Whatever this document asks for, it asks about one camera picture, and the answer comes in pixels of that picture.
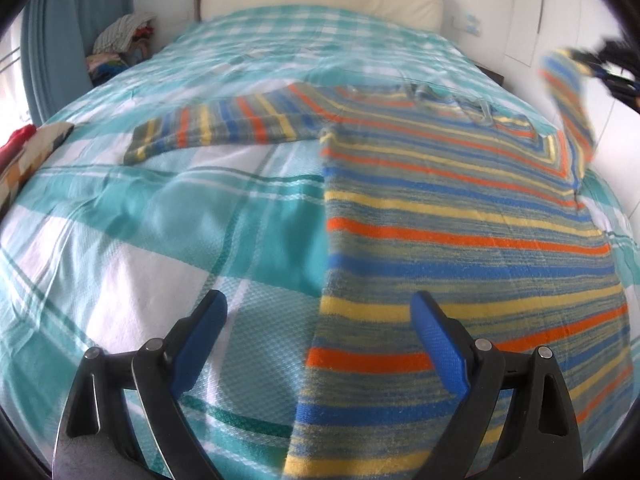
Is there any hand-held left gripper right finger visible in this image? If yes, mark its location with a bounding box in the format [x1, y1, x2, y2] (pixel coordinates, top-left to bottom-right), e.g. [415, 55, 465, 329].
[410, 291, 585, 480]

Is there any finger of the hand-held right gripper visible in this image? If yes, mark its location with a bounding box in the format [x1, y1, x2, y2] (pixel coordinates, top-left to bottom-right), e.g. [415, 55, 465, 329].
[574, 38, 640, 112]

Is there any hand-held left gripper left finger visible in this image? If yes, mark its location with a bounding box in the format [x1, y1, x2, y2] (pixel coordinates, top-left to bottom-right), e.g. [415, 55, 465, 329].
[53, 289, 229, 480]

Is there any striped knitted sweater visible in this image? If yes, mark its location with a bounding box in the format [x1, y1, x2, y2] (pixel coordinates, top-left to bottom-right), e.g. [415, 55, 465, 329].
[123, 48, 632, 480]

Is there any pile of folded clothes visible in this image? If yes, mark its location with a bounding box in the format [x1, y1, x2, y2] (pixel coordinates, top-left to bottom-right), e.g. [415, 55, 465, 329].
[86, 14, 157, 86]

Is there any teal checked bed sheet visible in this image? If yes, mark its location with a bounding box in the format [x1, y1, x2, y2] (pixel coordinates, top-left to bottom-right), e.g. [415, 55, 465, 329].
[0, 6, 632, 480]

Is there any checked orange cushion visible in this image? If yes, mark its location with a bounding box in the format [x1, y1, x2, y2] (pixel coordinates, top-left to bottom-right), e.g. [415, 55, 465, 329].
[0, 122, 75, 206]

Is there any red cloth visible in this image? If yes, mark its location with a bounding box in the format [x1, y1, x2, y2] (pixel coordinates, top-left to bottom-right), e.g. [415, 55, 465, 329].
[0, 125, 37, 161]

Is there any blue curtain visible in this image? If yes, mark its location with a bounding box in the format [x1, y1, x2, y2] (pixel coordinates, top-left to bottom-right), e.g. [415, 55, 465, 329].
[20, 0, 136, 126]

